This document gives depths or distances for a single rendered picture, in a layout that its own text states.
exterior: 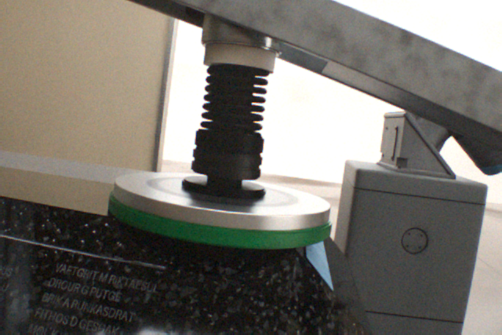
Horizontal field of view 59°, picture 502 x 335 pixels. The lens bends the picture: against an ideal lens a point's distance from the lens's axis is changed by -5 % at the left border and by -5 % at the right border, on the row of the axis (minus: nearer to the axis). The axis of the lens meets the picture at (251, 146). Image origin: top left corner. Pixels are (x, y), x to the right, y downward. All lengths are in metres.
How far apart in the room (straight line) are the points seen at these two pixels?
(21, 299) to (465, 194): 1.26
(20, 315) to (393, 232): 1.17
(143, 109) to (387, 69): 5.34
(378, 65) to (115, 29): 5.60
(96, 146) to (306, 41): 5.57
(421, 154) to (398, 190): 0.14
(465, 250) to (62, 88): 5.34
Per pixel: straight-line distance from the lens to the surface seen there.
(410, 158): 1.46
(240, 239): 0.37
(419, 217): 1.44
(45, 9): 6.43
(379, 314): 1.50
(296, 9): 0.41
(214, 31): 0.44
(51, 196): 0.50
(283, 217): 0.38
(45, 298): 0.41
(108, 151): 5.86
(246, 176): 0.44
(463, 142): 1.62
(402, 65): 0.41
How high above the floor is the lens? 0.94
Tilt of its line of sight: 3 degrees down
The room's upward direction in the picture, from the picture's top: 7 degrees clockwise
